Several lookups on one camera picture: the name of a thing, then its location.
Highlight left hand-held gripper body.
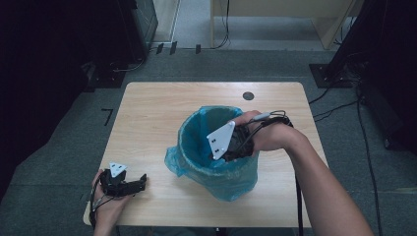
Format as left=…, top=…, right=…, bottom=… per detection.
left=98, top=161, right=133, bottom=198

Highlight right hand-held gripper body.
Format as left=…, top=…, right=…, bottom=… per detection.
left=206, top=120, right=256, bottom=162

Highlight blue plastic trash bag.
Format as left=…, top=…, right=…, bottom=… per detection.
left=163, top=104, right=261, bottom=203

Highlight person's left hand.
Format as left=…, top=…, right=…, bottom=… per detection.
left=91, top=168, right=133, bottom=228

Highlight person's right hand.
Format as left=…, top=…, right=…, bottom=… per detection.
left=233, top=109, right=310, bottom=154

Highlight dark glass-front cabinet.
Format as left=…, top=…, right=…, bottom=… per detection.
left=116, top=0, right=159, bottom=65

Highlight light wooden desk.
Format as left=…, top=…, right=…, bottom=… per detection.
left=209, top=0, right=366, bottom=51

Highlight left hand-held gripper cable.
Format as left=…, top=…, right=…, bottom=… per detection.
left=88, top=180, right=115, bottom=231

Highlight hand-held gripper cable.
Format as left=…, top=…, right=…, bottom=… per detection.
left=240, top=109, right=305, bottom=236
left=88, top=180, right=115, bottom=231

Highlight right hand-held gripper cable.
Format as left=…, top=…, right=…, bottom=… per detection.
left=240, top=109, right=305, bottom=236

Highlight black floor plate with cables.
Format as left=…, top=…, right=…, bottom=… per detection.
left=82, top=58, right=147, bottom=90

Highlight black cables under desk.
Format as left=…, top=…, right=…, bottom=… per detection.
left=214, top=0, right=232, bottom=50

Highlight black floor cable pair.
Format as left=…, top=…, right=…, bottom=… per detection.
left=308, top=86, right=359, bottom=123

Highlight black stand base plate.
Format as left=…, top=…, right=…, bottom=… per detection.
left=309, top=63, right=354, bottom=89

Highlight long black floor cable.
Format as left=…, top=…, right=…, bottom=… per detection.
left=355, top=83, right=384, bottom=236

